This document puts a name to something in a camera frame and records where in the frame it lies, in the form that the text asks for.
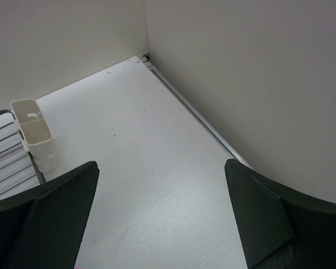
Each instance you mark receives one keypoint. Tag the beige plastic cutlery holder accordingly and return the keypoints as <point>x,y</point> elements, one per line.
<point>36,134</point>

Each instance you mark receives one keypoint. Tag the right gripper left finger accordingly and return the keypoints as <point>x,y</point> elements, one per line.
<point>43,227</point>

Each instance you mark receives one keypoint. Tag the aluminium rail frame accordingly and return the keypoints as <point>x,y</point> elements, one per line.
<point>194,112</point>

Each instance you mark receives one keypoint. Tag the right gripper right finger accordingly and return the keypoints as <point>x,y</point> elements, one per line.
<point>278,226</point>

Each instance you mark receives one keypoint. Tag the dark wire dish rack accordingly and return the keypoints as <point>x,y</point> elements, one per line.
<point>18,169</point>

